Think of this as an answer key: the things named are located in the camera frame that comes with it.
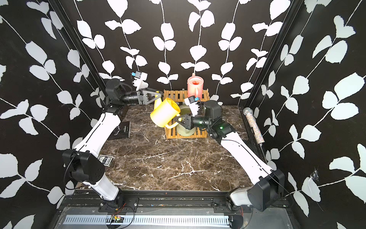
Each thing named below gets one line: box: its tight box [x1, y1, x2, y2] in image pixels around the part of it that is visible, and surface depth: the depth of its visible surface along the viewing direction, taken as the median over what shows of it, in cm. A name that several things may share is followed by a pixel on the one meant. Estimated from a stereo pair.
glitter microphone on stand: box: [243, 107, 265, 145], surface depth 83 cm
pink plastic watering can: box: [186, 72, 204, 98], surface depth 81 cm
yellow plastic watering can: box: [150, 91, 182, 129], surface depth 67 cm
